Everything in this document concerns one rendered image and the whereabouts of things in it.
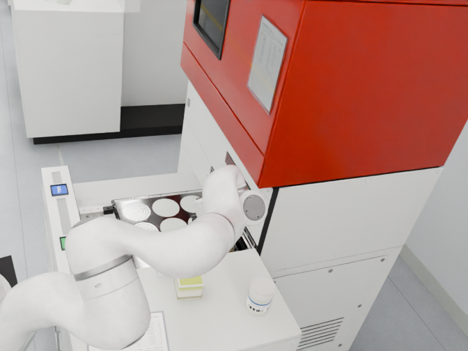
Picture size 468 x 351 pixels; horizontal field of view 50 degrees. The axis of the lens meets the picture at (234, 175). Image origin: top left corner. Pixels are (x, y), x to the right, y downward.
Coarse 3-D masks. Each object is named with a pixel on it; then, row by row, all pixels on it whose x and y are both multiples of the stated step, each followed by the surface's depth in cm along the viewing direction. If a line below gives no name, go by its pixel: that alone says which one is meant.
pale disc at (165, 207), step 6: (156, 204) 187; (162, 204) 188; (168, 204) 188; (174, 204) 189; (156, 210) 185; (162, 210) 185; (168, 210) 186; (174, 210) 186; (162, 216) 183; (168, 216) 183
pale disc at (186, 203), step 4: (188, 196) 194; (192, 196) 194; (196, 196) 195; (184, 200) 192; (188, 200) 192; (192, 200) 193; (180, 204) 190; (184, 204) 190; (188, 204) 190; (192, 204) 191; (184, 208) 188; (188, 208) 188; (192, 208) 189; (192, 212) 187
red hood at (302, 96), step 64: (192, 0) 186; (256, 0) 139; (320, 0) 119; (384, 0) 126; (448, 0) 134; (192, 64) 193; (256, 64) 143; (320, 64) 131; (384, 64) 139; (448, 64) 149; (256, 128) 148; (320, 128) 145; (384, 128) 156; (448, 128) 168
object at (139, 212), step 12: (120, 204) 184; (132, 204) 185; (144, 204) 186; (120, 216) 179; (132, 216) 180; (144, 216) 181; (156, 216) 182; (180, 216) 184; (156, 228) 177; (228, 252) 174; (144, 264) 164
